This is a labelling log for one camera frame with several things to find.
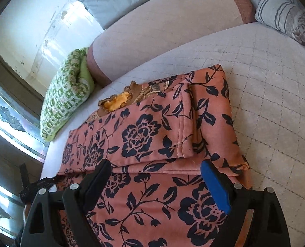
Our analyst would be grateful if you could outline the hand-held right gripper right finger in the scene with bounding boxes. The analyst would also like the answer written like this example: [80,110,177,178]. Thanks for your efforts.
[200,159,289,247]

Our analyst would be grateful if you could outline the pink backrest cushion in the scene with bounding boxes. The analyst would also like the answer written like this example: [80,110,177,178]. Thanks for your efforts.
[86,0,255,86]

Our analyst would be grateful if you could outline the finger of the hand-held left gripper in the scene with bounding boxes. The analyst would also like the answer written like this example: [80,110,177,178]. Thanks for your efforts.
[19,163,57,202]

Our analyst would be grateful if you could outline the striped grey pillow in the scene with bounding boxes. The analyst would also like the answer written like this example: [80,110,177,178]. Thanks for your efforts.
[254,0,305,57]

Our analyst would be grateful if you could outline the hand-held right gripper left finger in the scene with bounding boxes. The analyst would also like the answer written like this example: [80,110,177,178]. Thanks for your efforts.
[20,159,112,247]

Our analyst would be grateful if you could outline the orange floral garment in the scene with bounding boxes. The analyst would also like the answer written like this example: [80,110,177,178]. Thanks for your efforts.
[57,64,253,247]

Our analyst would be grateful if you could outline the green patterned pillow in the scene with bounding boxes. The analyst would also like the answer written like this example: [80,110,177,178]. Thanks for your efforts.
[40,48,95,142]

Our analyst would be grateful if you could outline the dark door with glass panels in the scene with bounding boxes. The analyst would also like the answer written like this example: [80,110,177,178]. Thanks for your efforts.
[0,41,48,237]

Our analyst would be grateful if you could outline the white quilted bed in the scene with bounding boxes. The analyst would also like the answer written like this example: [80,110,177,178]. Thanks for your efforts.
[40,22,305,247]

